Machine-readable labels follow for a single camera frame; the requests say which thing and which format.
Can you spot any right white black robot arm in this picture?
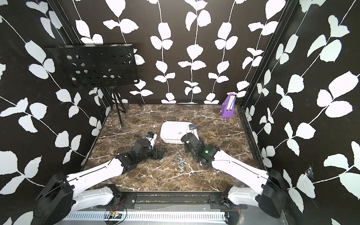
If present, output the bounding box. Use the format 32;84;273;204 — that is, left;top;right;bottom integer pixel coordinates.
181;133;288;218

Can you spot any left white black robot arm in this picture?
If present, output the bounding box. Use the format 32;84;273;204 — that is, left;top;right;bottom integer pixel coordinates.
33;137;166;225

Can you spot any large knurled chrome socket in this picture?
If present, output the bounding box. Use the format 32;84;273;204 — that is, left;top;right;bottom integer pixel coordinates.
178;162;187;172

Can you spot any white plastic storage box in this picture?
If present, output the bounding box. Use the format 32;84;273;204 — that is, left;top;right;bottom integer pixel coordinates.
160;121;191;144

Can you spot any purple box with white card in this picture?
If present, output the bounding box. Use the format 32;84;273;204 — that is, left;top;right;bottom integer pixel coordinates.
220;94;236;118

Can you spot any black perforated music stand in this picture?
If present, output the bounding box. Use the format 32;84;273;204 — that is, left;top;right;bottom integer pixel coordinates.
47;44;143;115

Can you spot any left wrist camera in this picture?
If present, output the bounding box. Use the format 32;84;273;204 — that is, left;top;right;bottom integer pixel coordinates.
146;132;157;149

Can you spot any black mounting rail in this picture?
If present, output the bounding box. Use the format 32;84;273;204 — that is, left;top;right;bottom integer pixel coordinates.
97;192;285;210

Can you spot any white perforated cable duct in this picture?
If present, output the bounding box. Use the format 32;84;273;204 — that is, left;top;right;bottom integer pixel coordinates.
63;211;227;223

